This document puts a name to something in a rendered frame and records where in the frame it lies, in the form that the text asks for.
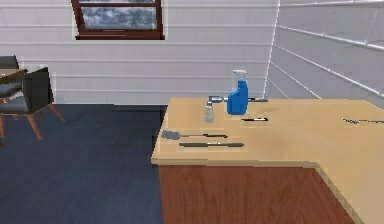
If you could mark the wooden kitchen counter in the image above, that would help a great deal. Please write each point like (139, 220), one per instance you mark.
(266, 160)

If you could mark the silver fork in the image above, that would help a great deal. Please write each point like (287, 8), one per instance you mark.
(360, 121)

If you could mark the dark grey chair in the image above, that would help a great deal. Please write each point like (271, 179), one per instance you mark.
(8, 63)

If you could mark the dark grey knife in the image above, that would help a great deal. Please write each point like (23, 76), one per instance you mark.
(211, 144)

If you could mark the grey spatula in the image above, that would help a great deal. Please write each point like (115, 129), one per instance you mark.
(173, 135)

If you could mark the blue spray bottle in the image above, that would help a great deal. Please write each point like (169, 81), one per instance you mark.
(238, 97)

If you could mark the small clear shaker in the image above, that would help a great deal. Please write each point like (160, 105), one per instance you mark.
(209, 112)

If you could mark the black chair with wooden legs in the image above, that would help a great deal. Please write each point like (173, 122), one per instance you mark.
(34, 94)

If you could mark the brown framed window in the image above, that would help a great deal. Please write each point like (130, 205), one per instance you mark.
(117, 19)

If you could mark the brown wooden table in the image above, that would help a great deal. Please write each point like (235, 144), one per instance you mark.
(9, 75)

